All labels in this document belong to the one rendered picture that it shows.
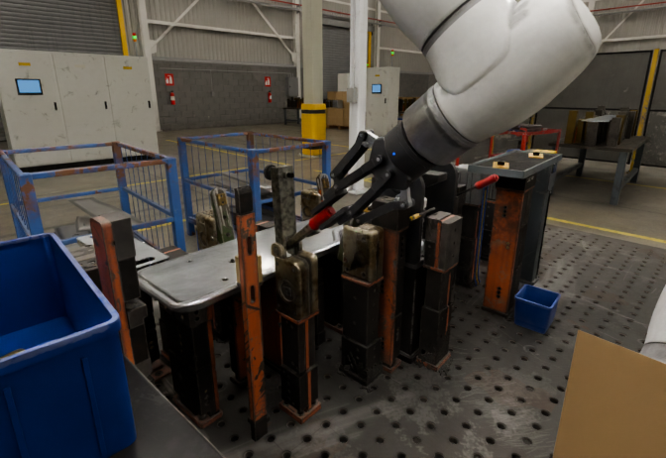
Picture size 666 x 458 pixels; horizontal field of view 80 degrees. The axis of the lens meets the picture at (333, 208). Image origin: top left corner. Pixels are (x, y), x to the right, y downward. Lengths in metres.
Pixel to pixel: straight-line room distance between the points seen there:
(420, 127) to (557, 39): 0.16
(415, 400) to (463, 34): 0.76
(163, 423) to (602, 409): 0.64
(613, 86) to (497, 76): 8.15
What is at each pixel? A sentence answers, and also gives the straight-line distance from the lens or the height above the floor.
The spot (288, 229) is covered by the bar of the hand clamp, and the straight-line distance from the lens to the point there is 0.74.
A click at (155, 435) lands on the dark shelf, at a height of 1.03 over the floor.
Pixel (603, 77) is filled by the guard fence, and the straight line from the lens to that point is 8.63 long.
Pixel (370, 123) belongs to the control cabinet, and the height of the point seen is 0.45.
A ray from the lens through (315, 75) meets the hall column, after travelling 8.51.
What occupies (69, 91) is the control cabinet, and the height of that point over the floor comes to 1.35.
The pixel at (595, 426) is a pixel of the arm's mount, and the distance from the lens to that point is 0.83.
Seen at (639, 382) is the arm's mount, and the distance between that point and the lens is 0.76.
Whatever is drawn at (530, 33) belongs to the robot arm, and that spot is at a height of 1.40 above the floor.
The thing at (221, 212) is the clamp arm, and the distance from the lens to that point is 1.02.
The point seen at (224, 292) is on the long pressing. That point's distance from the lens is 0.75.
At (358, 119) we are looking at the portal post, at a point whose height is 0.99.
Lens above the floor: 1.35
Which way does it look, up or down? 16 degrees down
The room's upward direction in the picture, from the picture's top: straight up
